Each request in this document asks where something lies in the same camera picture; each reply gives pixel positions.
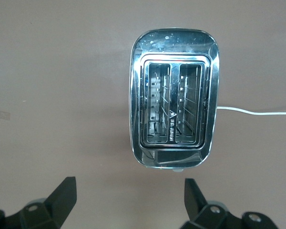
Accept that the white toaster power cable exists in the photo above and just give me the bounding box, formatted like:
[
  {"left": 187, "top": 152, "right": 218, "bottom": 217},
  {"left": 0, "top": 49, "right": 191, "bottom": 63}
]
[{"left": 216, "top": 105, "right": 286, "bottom": 116}]

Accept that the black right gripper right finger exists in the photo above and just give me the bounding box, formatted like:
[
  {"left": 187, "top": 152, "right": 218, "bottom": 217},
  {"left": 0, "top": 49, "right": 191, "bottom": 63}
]
[{"left": 180, "top": 178, "right": 280, "bottom": 229}]

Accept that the chrome two-slot toaster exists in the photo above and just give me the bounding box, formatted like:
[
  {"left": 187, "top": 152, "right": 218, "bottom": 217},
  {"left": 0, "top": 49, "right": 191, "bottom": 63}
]
[{"left": 128, "top": 28, "right": 220, "bottom": 173}]

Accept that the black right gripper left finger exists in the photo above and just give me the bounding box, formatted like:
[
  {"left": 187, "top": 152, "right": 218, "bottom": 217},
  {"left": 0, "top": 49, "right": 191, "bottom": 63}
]
[{"left": 0, "top": 176, "right": 77, "bottom": 229}]

